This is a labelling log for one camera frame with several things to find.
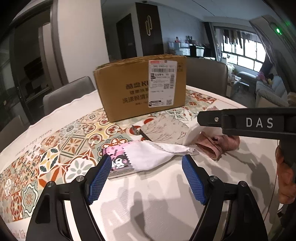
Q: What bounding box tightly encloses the pink cartoon tissue pack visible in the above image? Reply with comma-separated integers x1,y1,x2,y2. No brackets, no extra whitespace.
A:
102,143,134,179

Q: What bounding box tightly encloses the grey chair near left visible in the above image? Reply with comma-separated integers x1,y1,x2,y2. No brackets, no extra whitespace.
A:
0,115,30,152

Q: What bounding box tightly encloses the beige floral fabric pouch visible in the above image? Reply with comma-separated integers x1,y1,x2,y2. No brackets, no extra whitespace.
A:
131,115,189,145

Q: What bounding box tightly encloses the person's right hand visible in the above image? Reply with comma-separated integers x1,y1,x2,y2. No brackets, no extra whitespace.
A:
275,146,295,204

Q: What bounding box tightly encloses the patterned tile table mat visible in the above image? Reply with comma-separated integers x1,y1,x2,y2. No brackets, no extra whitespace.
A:
1,89,216,230

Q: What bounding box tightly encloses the grey chair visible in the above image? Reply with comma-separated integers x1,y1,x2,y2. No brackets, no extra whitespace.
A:
43,76,96,115
0,115,30,152
186,57,228,97

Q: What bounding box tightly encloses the grey chair middle left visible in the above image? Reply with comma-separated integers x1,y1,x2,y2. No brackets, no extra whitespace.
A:
43,76,96,115

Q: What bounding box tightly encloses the brown cardboard box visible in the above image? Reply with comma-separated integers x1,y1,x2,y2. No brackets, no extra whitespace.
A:
94,54,187,122

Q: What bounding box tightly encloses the grey fabric sofa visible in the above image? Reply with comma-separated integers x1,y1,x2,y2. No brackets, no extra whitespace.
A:
238,71,290,108

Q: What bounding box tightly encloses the dark wall cabinet panel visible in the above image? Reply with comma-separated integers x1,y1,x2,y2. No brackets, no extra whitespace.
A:
135,3,164,56

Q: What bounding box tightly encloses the pink fluffy towel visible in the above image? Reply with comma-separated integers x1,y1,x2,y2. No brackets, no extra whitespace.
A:
196,132,240,161

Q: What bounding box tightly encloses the grey chair far right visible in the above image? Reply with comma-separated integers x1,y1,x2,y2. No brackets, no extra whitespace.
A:
186,57,228,97

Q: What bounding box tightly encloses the black upright piano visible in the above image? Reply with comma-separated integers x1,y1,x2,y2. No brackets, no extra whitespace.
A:
190,45,216,60

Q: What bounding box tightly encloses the white microfiber cloth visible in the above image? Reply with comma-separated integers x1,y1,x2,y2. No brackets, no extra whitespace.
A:
123,141,199,172

